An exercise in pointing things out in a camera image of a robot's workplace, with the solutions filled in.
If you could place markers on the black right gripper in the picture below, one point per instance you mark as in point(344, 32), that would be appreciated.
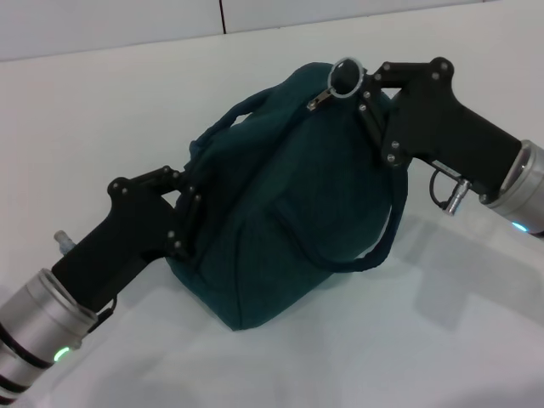
point(442, 127)

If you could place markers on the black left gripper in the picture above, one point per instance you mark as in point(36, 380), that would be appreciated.
point(119, 242)

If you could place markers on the dark teal fabric bag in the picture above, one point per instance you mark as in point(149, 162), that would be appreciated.
point(276, 212)

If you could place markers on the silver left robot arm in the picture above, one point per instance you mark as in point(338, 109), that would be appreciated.
point(38, 319)

